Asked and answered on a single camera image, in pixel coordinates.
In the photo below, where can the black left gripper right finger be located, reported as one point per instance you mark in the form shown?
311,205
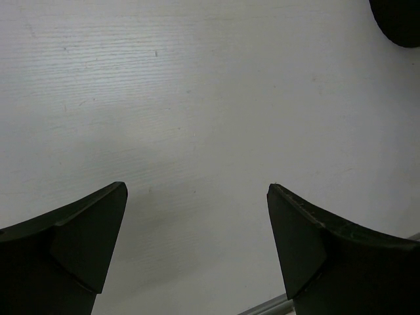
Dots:
331,265

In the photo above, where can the black ribbed plastic bin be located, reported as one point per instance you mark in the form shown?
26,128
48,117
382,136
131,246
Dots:
398,20

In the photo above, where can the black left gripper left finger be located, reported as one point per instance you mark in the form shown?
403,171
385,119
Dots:
57,263

